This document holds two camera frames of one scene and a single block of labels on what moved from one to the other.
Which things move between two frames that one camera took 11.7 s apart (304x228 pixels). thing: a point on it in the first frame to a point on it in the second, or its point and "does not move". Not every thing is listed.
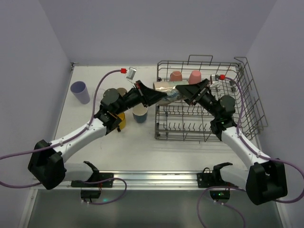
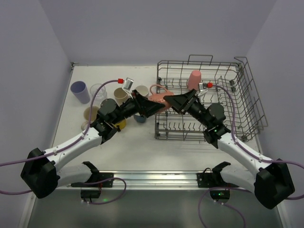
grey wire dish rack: (183, 121) does not move
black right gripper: (201, 93) to (188, 102)
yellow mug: (122, 124) does not move
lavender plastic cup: (80, 90) does not move
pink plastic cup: (194, 77) does not move
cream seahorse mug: (168, 87) to (94, 111)
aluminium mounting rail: (156, 179) does not move
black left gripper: (141, 94) to (138, 103)
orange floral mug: (176, 76) to (159, 97)
